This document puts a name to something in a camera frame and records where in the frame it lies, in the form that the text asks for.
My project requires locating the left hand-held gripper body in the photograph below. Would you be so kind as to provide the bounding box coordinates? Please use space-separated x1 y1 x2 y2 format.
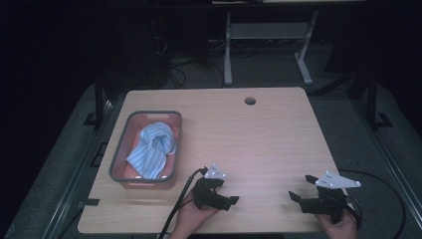
191 162 233 212

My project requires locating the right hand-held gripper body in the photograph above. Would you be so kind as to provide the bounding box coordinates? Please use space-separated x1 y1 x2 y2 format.
298 170 362 224

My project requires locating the white metal desk frame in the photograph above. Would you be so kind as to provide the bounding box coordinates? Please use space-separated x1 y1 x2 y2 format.
223 9 320 87

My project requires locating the blue striped cloth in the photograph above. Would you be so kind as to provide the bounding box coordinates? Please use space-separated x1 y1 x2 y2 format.
125 121 177 180

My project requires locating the black metal stand post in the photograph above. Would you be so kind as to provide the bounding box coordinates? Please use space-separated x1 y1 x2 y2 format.
83 66 114 131
363 66 394 131

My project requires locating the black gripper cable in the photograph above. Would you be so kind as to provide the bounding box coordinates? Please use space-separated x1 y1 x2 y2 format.
337 168 408 239
157 166 209 239

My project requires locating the person's left hand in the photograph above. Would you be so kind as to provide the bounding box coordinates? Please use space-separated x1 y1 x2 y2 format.
167 191 221 239

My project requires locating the pink basket with grey rim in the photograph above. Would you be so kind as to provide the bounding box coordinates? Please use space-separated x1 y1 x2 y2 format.
108 110 184 184

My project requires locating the person's right hand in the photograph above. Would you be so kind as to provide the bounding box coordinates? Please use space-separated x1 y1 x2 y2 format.
315 208 360 239

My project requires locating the bundle of floor cables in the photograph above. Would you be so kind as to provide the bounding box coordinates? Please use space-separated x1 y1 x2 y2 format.
150 33 227 91

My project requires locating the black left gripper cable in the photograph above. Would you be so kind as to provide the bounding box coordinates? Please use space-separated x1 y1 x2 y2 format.
157 166 209 239

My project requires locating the grey metal floor rail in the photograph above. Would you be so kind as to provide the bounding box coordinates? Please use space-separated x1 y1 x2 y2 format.
41 96 127 239
350 96 422 231

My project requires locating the black tape strip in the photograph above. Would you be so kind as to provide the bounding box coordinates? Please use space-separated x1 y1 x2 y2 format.
77 197 101 208

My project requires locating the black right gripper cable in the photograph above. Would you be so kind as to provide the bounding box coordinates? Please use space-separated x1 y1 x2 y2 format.
337 168 408 239

